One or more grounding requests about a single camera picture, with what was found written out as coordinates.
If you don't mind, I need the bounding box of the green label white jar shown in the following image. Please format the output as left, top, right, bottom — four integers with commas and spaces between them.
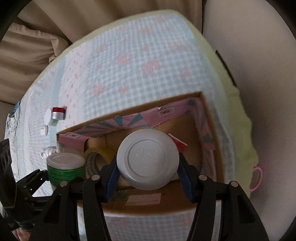
46, 153, 86, 187

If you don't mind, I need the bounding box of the yellow tape roll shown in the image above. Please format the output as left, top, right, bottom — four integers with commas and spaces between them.
83, 148, 115, 179

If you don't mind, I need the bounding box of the pale green white-lid jar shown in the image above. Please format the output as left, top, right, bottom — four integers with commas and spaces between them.
44, 108, 58, 126

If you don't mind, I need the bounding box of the red Marubi carton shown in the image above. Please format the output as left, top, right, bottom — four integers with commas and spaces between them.
168, 133, 188, 153

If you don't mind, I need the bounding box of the red silver small jar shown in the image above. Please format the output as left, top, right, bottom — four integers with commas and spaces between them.
52, 107, 66, 121

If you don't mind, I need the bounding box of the white round lid jar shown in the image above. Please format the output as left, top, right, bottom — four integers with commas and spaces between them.
116, 129, 180, 190

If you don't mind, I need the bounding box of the small white medicine bottle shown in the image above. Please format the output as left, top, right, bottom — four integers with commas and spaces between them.
40, 147, 57, 160

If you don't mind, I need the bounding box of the pink patterned cardboard box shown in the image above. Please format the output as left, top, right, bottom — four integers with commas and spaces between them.
57, 92, 224, 215

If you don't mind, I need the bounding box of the light blue checkered tablecloth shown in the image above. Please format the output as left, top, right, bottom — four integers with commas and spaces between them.
7, 11, 258, 240

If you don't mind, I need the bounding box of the pink ring object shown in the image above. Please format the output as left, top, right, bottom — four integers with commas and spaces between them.
249, 165, 263, 192

